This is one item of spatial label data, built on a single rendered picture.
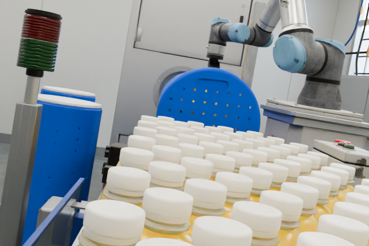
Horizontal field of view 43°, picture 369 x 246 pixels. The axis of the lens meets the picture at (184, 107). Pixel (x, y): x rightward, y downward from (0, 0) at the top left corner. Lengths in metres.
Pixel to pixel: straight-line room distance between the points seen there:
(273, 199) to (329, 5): 6.69
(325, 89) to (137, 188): 1.29
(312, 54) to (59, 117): 0.91
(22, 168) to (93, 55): 5.48
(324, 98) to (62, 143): 0.94
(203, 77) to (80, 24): 5.12
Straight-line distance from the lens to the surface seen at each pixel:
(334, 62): 1.66
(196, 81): 1.27
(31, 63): 0.83
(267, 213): 0.37
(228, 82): 1.28
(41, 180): 1.82
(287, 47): 1.57
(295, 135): 1.56
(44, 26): 0.84
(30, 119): 0.85
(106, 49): 6.31
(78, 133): 1.79
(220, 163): 0.60
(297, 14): 1.63
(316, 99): 1.65
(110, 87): 6.31
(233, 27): 1.86
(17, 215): 0.89
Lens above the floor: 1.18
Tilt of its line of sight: 3 degrees down
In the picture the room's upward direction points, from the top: 10 degrees clockwise
